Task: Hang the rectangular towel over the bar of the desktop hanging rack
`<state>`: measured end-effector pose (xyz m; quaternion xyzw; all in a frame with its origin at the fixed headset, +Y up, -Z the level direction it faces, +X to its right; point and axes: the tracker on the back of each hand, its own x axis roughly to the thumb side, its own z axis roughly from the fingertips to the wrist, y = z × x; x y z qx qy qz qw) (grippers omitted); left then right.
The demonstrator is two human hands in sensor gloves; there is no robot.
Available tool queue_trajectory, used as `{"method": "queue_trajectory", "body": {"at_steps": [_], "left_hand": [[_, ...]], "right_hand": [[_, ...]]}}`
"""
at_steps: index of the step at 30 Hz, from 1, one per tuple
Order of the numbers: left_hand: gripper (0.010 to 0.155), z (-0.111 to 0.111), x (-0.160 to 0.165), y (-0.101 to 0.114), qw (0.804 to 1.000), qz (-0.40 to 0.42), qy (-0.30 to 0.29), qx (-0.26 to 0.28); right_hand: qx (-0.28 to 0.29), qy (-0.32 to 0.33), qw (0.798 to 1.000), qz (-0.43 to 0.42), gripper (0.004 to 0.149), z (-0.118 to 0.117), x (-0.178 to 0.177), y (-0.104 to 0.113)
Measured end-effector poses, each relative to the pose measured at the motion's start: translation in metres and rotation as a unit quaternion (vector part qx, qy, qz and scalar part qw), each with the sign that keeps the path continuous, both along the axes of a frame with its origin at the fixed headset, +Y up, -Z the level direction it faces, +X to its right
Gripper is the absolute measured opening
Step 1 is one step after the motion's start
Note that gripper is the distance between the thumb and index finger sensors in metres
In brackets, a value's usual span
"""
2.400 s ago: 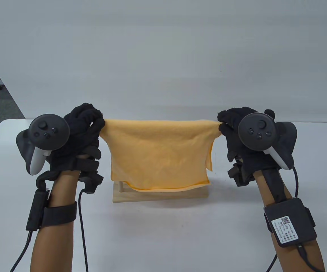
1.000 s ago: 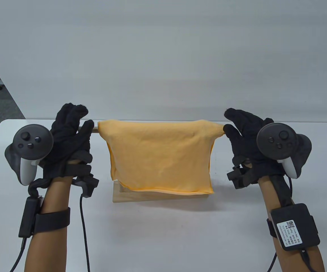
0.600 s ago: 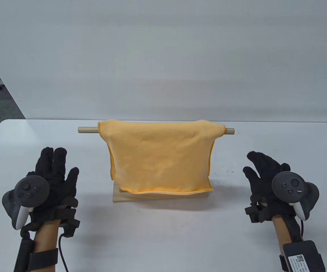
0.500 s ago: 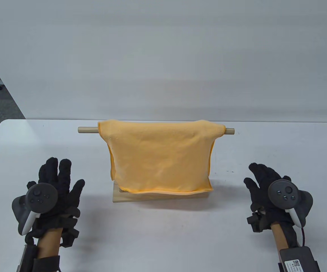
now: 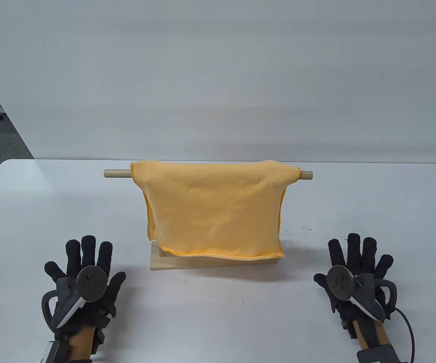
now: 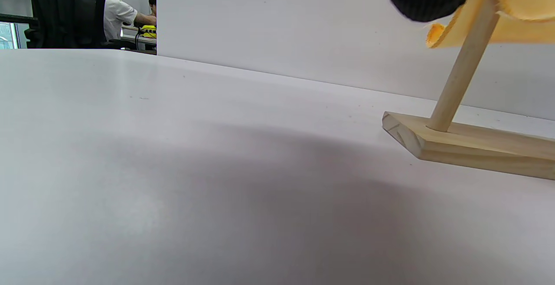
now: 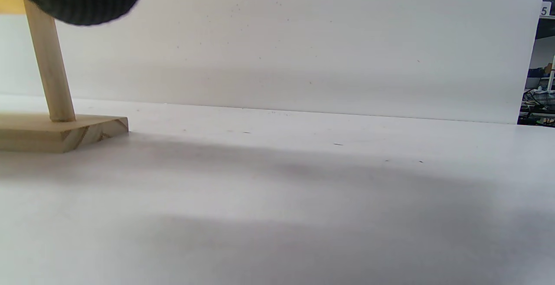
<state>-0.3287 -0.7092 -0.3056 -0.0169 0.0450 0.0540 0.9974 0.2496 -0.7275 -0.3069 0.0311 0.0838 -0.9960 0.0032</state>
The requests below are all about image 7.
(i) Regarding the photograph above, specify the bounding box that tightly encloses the cluttered background shelf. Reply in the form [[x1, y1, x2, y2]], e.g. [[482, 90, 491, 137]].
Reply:
[[518, 51, 555, 128]]

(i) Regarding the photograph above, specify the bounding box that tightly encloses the wooden peg stand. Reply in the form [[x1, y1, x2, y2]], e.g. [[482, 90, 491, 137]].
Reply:
[[0, 0, 129, 154]]

